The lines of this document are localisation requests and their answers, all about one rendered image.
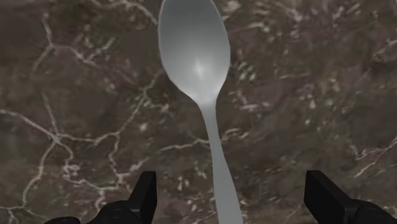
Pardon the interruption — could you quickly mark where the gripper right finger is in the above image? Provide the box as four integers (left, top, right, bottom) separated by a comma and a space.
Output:
303, 169, 397, 224

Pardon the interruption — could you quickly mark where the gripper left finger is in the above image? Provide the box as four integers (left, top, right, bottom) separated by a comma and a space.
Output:
44, 171, 158, 224

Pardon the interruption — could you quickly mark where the grey metal spoon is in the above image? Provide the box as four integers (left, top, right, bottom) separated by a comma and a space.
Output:
157, 0, 244, 224

